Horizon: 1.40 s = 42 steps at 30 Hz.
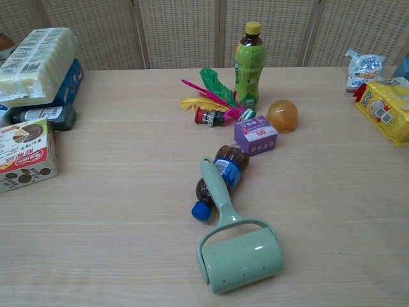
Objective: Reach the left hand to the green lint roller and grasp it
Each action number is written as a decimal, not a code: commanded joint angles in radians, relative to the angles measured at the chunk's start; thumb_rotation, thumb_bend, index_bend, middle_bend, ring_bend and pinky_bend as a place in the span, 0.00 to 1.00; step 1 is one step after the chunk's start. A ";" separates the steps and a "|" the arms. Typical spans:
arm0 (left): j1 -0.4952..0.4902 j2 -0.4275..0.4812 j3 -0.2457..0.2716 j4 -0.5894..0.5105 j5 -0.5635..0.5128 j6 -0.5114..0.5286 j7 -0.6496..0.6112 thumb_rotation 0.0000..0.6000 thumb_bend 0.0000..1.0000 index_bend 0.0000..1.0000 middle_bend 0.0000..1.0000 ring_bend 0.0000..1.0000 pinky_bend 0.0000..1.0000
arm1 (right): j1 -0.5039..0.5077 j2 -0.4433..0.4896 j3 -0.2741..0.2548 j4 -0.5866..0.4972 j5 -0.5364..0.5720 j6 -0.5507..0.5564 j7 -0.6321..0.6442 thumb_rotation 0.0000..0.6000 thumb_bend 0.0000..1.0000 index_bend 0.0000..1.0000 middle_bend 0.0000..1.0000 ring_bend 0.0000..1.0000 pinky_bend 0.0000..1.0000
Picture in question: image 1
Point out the green lint roller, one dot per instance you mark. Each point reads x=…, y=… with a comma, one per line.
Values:
x=243, y=256

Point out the small cola bottle blue cap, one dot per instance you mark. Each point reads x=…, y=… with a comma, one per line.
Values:
x=227, y=169

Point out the red emergency stop button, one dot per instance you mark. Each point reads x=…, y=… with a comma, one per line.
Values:
x=206, y=116

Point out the purple small carton box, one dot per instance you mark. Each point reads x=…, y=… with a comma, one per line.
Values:
x=255, y=136

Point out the colourful feather shuttlecock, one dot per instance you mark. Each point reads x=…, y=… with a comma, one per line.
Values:
x=220, y=92

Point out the amber translucent dome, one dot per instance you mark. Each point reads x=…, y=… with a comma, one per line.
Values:
x=282, y=115

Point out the green tea bottle yellow cap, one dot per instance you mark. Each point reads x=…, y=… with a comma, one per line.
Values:
x=249, y=73

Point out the wooden folding screen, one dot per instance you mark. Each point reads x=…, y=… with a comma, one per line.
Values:
x=204, y=32

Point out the dark grey bottle white label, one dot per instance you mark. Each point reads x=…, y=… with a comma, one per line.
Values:
x=44, y=116

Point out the cereal box with red print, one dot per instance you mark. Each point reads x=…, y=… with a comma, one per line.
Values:
x=25, y=153

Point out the white blue snack bag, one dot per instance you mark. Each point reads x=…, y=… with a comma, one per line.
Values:
x=364, y=68

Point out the yellow snack bag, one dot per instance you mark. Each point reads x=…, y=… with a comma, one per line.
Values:
x=385, y=108

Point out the white sponge pack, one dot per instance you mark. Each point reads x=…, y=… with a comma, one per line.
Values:
x=35, y=64

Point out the light blue box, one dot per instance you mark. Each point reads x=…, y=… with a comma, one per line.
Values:
x=402, y=68

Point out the brown round object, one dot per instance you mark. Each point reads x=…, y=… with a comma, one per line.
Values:
x=4, y=41

